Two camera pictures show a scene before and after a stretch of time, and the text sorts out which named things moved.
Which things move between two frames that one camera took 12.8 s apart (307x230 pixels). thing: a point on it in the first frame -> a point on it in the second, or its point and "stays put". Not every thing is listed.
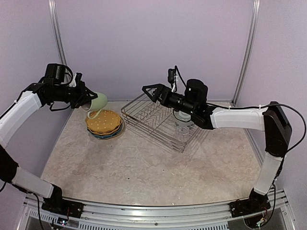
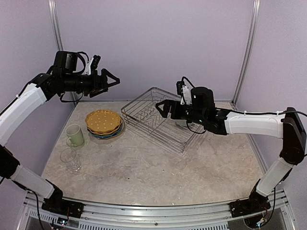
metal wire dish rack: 158,120 stays put
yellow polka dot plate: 106,132 stays put
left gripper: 83,97 -> 95,86
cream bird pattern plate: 113,136 stays put
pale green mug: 97,104 -> 76,138
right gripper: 160,89 -> 175,104
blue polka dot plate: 108,136 stays put
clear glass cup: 182,132 -> 68,155
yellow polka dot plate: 105,120 stays put
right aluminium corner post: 249,50 stays put
